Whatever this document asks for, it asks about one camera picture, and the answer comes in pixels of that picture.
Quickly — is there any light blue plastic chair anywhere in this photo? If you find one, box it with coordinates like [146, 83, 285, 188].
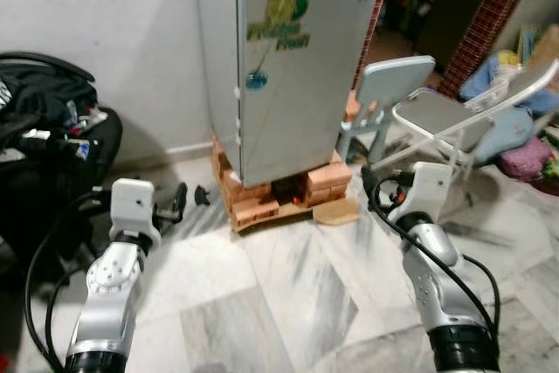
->
[339, 56, 437, 164]

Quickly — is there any silver small fridge cabinet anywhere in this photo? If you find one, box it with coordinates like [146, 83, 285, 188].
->
[196, 0, 385, 183]

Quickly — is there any pink dotted bag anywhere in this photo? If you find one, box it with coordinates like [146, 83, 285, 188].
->
[498, 137, 556, 182]

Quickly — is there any wide red brick pillar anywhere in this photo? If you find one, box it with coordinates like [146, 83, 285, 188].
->
[437, 0, 548, 100]

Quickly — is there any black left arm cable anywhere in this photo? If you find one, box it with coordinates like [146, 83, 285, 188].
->
[24, 188, 114, 373]

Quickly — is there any grey folding metal chair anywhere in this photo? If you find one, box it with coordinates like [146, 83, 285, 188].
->
[365, 59, 559, 212]

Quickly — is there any black bag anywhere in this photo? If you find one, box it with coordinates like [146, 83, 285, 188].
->
[0, 52, 123, 260]

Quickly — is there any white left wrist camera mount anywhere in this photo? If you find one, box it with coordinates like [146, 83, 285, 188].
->
[109, 178, 163, 247]

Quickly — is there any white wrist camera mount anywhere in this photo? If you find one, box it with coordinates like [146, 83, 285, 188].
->
[109, 178, 163, 247]
[389, 162, 453, 225]

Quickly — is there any blue clothes pile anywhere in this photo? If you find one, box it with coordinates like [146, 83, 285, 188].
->
[460, 48, 559, 164]

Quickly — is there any brown cardboard box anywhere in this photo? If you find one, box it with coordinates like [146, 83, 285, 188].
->
[515, 24, 559, 73]

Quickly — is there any red brick stack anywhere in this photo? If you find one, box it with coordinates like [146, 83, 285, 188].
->
[212, 135, 355, 234]

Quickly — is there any green cloth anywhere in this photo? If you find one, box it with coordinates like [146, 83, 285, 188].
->
[543, 127, 559, 177]

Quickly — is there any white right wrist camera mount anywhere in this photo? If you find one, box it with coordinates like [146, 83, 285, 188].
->
[389, 162, 453, 225]

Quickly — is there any dark red cloth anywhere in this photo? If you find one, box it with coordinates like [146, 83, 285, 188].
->
[528, 176, 559, 197]

